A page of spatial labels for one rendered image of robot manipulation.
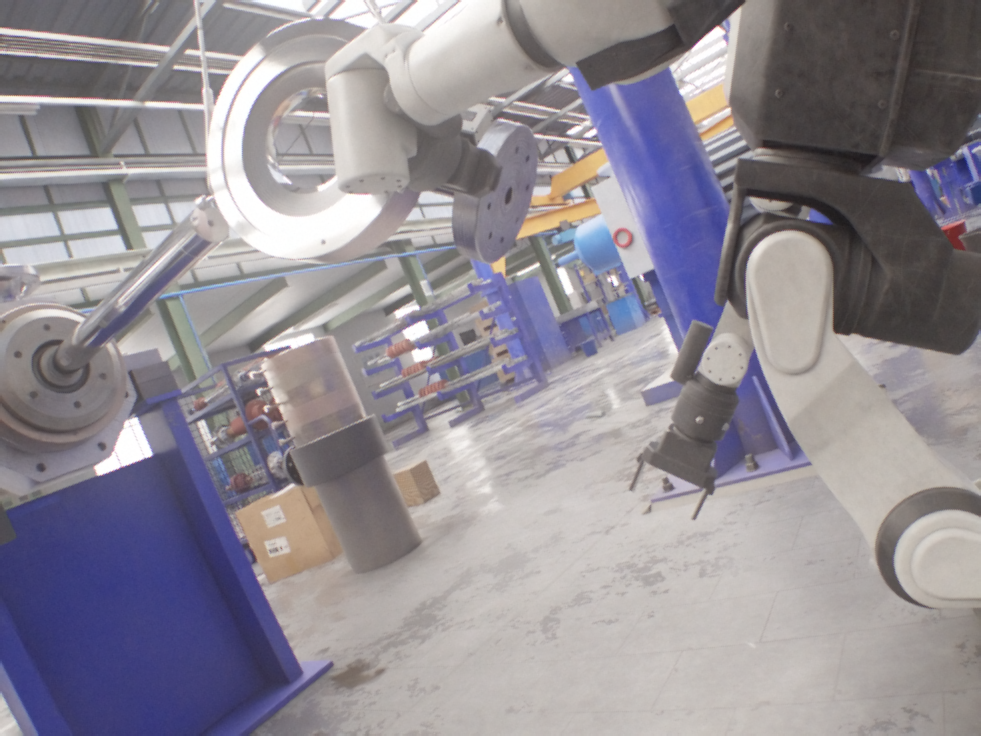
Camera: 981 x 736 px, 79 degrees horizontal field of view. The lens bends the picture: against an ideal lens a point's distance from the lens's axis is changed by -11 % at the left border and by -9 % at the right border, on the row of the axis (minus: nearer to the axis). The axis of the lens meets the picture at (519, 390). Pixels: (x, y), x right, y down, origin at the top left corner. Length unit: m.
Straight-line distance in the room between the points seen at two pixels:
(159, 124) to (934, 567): 11.24
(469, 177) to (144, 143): 10.39
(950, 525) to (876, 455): 0.10
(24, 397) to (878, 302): 1.72
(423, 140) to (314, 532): 3.29
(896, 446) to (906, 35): 0.41
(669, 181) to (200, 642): 2.05
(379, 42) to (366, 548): 2.73
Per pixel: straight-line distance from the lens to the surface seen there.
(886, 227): 0.74
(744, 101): 0.73
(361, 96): 0.61
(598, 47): 0.47
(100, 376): 1.90
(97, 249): 10.00
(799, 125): 0.71
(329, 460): 3.04
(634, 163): 2.29
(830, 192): 0.73
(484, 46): 0.49
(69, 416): 1.84
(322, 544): 3.82
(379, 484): 3.11
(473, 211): 0.86
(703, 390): 0.99
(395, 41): 0.57
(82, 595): 2.07
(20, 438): 1.87
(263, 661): 2.24
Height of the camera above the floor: 0.68
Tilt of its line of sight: 3 degrees down
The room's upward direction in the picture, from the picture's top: 23 degrees counter-clockwise
